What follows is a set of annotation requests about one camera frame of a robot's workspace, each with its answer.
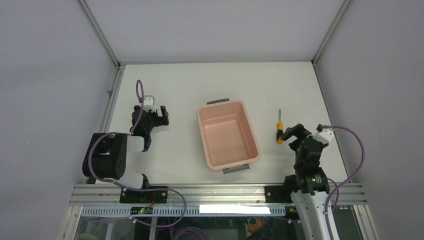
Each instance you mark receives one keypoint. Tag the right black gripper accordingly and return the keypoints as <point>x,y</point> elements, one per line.
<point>298,130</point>

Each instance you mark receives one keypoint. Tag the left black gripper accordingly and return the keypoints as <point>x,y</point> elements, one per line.
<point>159,120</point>

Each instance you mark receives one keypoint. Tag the yellow black screwdriver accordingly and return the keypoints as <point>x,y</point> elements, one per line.
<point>280,130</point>

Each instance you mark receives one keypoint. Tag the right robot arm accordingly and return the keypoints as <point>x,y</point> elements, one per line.
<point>308,188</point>

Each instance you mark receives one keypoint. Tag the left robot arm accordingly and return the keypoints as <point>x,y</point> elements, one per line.
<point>106,156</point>

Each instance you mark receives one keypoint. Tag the pink plastic bin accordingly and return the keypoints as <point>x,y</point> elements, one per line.
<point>228,137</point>

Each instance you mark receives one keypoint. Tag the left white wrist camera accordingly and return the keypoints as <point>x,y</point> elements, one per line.
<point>149,103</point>

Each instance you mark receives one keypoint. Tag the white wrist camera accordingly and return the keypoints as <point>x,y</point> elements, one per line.
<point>325,136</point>
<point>149,103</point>

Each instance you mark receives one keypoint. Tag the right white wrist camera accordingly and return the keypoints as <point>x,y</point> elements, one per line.
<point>325,136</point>

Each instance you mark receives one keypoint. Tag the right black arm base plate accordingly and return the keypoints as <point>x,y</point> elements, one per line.
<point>277,194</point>

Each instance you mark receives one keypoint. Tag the aluminium front rail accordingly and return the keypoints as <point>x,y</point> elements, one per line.
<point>178,194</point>

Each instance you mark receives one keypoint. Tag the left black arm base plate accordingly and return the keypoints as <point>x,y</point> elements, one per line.
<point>158,195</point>

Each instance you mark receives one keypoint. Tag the white slotted cable duct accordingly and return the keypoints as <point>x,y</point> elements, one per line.
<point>189,211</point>

